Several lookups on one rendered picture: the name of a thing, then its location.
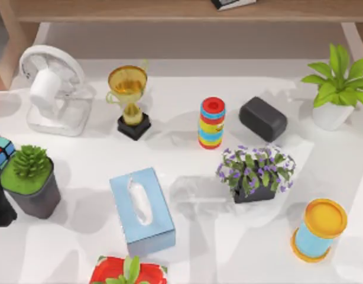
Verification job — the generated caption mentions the stack of coloured rings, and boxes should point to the stack of coloured rings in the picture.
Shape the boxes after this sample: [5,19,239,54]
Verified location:
[198,96,226,151]

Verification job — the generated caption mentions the gold trophy on black base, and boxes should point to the gold trophy on black base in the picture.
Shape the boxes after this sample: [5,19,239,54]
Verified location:
[106,60,152,141]

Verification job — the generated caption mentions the light blue tissue box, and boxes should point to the light blue tissue box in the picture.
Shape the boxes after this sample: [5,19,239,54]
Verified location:
[109,167,176,256]

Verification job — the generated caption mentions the purple flowers in black pot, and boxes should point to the purple flowers in black pot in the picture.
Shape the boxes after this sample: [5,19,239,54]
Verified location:
[216,144,297,204]

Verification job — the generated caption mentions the dark grey rounded speaker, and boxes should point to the dark grey rounded speaker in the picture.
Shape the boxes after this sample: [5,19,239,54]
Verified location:
[239,96,288,143]

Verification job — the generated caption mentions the wooden shelf unit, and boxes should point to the wooden shelf unit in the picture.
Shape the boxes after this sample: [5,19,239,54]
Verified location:
[0,0,363,91]

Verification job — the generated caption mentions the white desk fan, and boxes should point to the white desk fan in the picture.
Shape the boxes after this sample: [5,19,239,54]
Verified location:
[19,44,93,137]

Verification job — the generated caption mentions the plant in red pot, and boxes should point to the plant in red pot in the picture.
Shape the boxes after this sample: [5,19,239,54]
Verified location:
[89,254,170,284]

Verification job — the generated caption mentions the black and white book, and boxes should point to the black and white book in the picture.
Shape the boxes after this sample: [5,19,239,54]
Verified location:
[210,0,261,11]

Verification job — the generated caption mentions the green succulent in grey pot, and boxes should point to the green succulent in grey pot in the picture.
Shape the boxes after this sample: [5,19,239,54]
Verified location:
[0,144,62,220]

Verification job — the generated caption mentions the blue and yellow canister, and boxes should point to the blue and yellow canister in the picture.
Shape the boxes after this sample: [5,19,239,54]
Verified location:
[290,198,348,263]

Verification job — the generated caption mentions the green plant in white pot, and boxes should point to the green plant in white pot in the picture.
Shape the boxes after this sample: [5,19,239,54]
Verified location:
[300,43,363,131]

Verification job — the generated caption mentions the colourful puzzle cube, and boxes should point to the colourful puzzle cube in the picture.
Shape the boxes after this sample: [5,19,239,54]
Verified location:
[0,132,17,170]

